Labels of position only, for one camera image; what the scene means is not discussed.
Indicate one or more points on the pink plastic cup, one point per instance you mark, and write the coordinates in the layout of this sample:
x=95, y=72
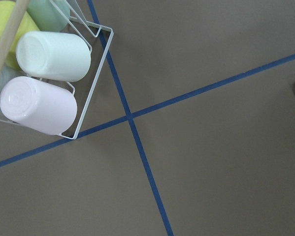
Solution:
x=38, y=105

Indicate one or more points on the mint green plastic cup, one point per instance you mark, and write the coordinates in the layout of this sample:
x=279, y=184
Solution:
x=46, y=16

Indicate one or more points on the yellow plastic cup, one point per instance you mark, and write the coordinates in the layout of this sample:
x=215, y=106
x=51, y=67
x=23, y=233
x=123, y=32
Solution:
x=27, y=24

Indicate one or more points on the white wire cup rack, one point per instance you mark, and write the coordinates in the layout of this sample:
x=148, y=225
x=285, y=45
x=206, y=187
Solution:
x=83, y=89

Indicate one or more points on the wooden rack handle rod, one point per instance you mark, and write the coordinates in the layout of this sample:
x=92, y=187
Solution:
x=11, y=28

